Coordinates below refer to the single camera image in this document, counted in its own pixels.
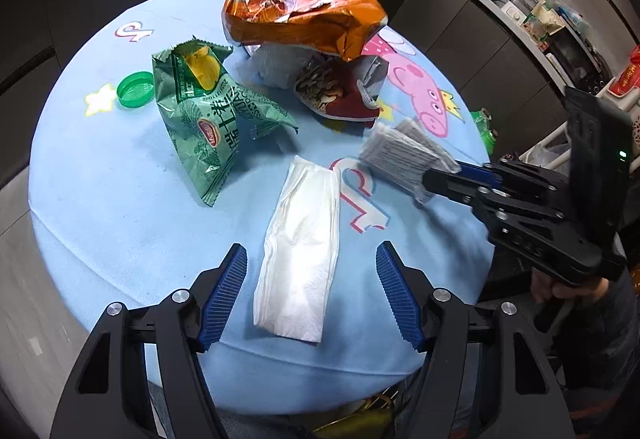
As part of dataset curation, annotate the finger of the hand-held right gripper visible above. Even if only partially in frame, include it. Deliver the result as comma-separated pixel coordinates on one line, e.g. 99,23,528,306
457,158,571,200
419,168,566,240

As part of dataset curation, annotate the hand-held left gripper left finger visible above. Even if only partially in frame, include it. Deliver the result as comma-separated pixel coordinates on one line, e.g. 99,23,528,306
50,243,248,439

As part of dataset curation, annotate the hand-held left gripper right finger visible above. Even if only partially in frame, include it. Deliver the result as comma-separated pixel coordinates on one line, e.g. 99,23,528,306
375,240,576,439

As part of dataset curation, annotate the white paper napkin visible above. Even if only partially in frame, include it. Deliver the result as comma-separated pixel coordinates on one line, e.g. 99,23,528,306
252,155,342,346

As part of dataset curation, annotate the grey napkin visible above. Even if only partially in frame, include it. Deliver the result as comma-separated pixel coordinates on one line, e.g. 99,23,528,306
359,116,461,205

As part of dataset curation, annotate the orange snack bag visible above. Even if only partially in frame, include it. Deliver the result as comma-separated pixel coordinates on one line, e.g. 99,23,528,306
221,0,390,65

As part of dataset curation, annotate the person's right forearm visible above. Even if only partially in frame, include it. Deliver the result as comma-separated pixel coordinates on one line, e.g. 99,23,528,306
545,234,640,435

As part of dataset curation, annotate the person's right hand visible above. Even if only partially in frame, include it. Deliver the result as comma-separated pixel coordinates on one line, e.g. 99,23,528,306
530,266,611,303

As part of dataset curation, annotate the green plastic bottle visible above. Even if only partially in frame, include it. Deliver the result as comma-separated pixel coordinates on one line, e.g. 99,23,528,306
470,108,498,155

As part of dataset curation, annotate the white plastic rack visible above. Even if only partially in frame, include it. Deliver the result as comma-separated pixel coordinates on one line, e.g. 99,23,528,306
520,119,640,170

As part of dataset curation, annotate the red gift bag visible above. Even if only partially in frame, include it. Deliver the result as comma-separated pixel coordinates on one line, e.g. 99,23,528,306
607,46,640,97

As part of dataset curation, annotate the black microwave oven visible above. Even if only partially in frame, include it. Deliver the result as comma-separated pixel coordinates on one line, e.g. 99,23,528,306
542,26,608,92

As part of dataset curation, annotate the blue cartoon printed tablecloth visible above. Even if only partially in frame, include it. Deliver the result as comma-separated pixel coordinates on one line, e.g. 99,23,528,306
27,0,501,417

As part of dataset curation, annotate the red snack bag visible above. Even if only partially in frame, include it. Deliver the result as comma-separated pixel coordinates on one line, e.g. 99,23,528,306
292,55,391,121

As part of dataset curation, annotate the stack of food packages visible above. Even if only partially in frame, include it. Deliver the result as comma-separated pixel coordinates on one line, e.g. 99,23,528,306
522,0,593,45

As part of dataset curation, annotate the green snack bag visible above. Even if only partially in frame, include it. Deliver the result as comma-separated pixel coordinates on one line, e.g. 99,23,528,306
151,35,300,208

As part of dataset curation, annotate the green bottle cap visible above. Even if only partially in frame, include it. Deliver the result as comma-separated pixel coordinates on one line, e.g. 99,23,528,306
116,71,155,109

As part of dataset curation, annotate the white plastic wrapper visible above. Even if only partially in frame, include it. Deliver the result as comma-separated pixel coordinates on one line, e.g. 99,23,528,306
245,43,321,90

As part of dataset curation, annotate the gold metal table frame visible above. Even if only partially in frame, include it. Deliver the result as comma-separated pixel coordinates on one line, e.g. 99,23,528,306
312,384,406,439

